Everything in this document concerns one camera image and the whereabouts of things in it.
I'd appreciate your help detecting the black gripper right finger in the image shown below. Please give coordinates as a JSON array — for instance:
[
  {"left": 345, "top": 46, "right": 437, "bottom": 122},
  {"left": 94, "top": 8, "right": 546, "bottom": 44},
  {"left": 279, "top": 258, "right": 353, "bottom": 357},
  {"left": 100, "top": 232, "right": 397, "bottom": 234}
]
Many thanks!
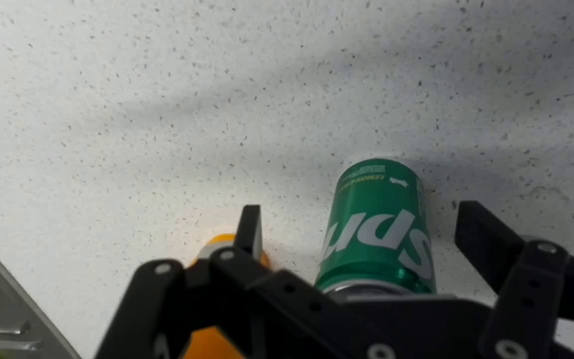
[{"left": 455, "top": 202, "right": 574, "bottom": 359}]

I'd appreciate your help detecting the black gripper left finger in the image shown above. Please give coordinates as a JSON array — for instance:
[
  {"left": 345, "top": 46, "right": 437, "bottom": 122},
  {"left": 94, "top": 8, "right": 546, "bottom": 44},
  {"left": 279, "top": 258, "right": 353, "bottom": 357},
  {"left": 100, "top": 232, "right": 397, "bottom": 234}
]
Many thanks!
[{"left": 94, "top": 204, "right": 409, "bottom": 359}]

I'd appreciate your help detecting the green Sprite can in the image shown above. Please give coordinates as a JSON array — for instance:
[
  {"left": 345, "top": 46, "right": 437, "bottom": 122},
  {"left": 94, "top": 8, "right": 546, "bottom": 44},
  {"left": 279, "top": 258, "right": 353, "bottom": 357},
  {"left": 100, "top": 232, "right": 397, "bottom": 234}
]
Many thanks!
[{"left": 315, "top": 158, "right": 437, "bottom": 294}]

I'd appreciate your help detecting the stainless steel sink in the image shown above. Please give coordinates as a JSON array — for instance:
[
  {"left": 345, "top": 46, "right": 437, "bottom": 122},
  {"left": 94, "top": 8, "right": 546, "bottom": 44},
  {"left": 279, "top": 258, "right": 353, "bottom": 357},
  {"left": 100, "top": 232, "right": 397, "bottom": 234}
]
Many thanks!
[{"left": 0, "top": 262, "right": 82, "bottom": 359}]

